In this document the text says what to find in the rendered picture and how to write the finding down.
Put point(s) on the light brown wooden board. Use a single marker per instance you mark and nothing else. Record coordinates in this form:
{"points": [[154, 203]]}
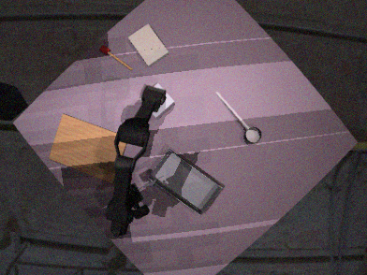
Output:
{"points": [[85, 147]]}

